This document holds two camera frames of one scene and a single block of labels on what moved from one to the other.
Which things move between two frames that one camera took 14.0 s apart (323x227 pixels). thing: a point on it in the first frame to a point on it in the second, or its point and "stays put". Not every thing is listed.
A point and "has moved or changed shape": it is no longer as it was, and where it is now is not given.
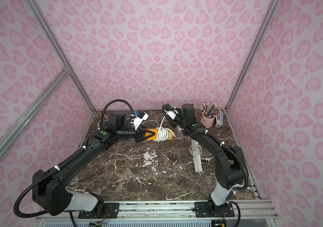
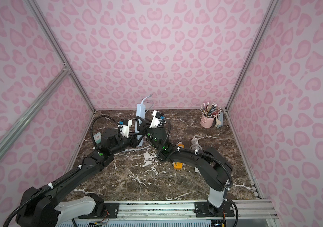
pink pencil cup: [207, 122] stays put
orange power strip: [170, 136] has moved or changed shape
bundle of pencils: [211, 111] stays put
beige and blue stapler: [219, 120] stays put
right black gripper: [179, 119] to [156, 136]
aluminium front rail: [263, 208] stays put
